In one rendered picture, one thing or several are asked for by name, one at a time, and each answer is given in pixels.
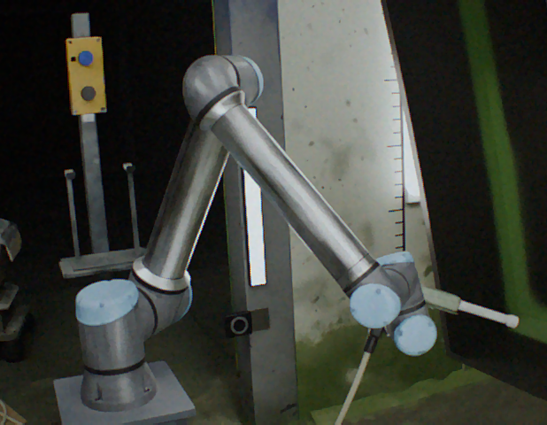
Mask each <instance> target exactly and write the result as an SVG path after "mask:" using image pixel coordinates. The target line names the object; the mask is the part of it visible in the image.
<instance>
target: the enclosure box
mask: <svg viewBox="0 0 547 425"><path fill-rule="evenodd" d="M381 8H382V13H383V18H384V23H385V24H386V28H387V33H388V38H389V46H390V50H391V56H392V57H393V60H394V65H395V70H396V75H397V85H398V90H399V94H400V95H401V99H402V105H403V109H404V118H405V124H406V129H407V134H408V139H409V141H410V144H411V148H412V158H413V164H414V168H415V173H416V179H417V183H418V189H419V193H420V203H421V208H422V213H423V218H424V223H425V229H426V233H427V239H428V248H429V253H430V258H431V263H432V268H433V273H434V277H435V287H436V289H437V290H440V291H443V292H445V291H446V292H449V293H451V294H454V295H456V296H458V297H459V298H460V299H461V300H462V301H465V302H467V303H471V304H473V305H478V306H480V307H483V308H486V309H489V310H490V311H492V310H493V311H496V312H499V313H503V314H506V315H513V316H516V317H518V320H519V321H518V325H517V327H516V328H511V327H508V326H507V325H505V324H504V323H502V322H500V321H495V320H490V319H487V318H484V317H481V316H479V315H476V314H473V313H469V312H466V311H464V310H461V309H458V310H457V311H456V313H458V315H456V314H453V313H447V312H445V311H442V310H439V312H440V316H441V322H442V326H443V329H442V332H443V340H444V345H445V350H446V355H447V356H448V357H449V358H451V359H454V360H458V361H460V362H462V363H464V364H466V365H468V366H469V367H471V368H473V369H478V370H480V371H482V372H483V373H484V374H486V375H489V376H493V377H495V378H497V379H498V380H500V381H502V382H503V383H508V384H510V385H512V386H513V387H515V388H519V389H520V390H523V391H525V392H526V393H529V394H532V395H534V396H535V397H539V398H540V399H542V400H544V401H547V0H381Z"/></svg>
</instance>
